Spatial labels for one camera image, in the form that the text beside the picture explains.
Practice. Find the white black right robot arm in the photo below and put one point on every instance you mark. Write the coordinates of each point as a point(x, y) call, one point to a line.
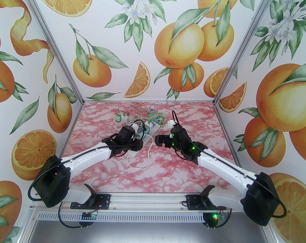
point(226, 168)

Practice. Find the perforated metal strip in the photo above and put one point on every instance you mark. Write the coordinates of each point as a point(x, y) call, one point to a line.
point(148, 217)

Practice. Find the small controller board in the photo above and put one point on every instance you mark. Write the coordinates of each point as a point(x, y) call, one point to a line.
point(218, 216)

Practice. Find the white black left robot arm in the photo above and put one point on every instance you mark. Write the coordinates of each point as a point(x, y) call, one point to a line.
point(87, 156)

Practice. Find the aluminium frame post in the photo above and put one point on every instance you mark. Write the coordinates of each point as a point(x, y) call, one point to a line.
point(244, 44)
point(54, 44)
point(271, 237)
point(29, 226)

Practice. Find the white power strip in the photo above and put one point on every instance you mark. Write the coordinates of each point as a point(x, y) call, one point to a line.
point(132, 157)

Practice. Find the green power plug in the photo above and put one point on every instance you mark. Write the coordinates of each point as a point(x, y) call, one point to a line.
point(124, 117)
point(117, 119)

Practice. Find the aluminium front rail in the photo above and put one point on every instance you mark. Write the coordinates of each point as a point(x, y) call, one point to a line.
point(148, 201)

